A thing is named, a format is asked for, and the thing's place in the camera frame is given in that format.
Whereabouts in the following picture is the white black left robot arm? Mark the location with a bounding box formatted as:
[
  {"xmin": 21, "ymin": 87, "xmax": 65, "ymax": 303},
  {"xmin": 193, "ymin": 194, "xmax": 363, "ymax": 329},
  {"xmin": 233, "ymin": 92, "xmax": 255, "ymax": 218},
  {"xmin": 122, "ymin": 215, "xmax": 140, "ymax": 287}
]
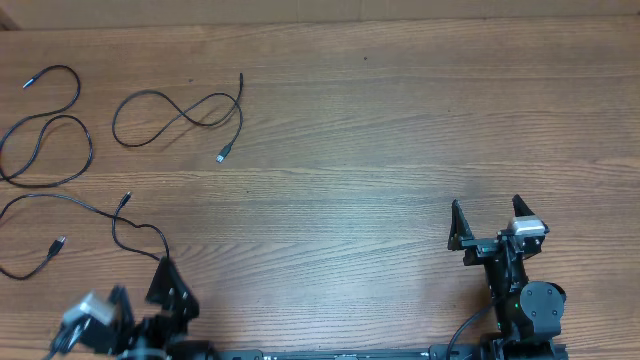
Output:
[{"xmin": 80, "ymin": 257, "xmax": 217, "ymax": 360}]

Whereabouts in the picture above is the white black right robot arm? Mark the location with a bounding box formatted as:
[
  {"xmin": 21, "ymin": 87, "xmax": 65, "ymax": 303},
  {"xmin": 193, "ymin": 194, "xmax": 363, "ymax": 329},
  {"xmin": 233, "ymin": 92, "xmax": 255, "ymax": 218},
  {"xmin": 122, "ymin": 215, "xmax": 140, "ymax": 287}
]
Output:
[{"xmin": 444, "ymin": 195, "xmax": 568, "ymax": 360}]

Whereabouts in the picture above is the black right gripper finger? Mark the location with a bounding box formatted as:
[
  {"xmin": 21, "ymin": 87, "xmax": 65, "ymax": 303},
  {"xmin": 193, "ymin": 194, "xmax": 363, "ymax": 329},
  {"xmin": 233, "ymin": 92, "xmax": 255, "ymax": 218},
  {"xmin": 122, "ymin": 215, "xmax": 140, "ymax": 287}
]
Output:
[
  {"xmin": 512, "ymin": 194, "xmax": 535, "ymax": 217},
  {"xmin": 447, "ymin": 199, "xmax": 474, "ymax": 251}
]

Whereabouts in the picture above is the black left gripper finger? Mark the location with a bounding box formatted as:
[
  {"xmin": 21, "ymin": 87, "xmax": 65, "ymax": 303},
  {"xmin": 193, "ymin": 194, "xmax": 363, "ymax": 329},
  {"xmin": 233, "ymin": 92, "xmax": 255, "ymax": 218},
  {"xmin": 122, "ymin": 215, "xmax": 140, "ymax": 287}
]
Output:
[
  {"xmin": 145, "ymin": 257, "xmax": 200, "ymax": 320},
  {"xmin": 108, "ymin": 285, "xmax": 135, "ymax": 330}
]

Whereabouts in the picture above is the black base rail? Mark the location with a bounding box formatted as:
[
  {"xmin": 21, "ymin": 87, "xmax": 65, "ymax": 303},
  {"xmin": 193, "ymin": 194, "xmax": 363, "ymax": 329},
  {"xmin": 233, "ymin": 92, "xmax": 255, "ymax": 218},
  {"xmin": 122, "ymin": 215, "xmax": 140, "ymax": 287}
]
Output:
[{"xmin": 206, "ymin": 344, "xmax": 569, "ymax": 360}]

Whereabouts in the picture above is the short black usb cable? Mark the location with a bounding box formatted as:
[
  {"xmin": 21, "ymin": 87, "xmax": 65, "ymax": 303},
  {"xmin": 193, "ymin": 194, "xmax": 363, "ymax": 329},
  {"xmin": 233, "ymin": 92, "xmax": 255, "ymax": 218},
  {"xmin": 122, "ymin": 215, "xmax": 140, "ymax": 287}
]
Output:
[{"xmin": 0, "ymin": 191, "xmax": 171, "ymax": 281}]

